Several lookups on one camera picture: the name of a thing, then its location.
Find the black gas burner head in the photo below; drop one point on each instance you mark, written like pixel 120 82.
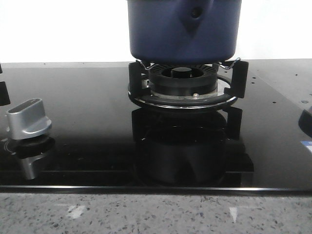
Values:
pixel 183 80

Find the blue cooking pot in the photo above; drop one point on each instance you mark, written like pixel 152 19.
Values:
pixel 183 32

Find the silver stove knob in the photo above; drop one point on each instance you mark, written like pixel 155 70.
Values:
pixel 28 120

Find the blue white label sticker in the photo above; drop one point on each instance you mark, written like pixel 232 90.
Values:
pixel 308 145

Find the black pot support grate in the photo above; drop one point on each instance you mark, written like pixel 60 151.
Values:
pixel 231 85

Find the black glass cooktop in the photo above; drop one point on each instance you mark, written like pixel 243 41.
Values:
pixel 100 142

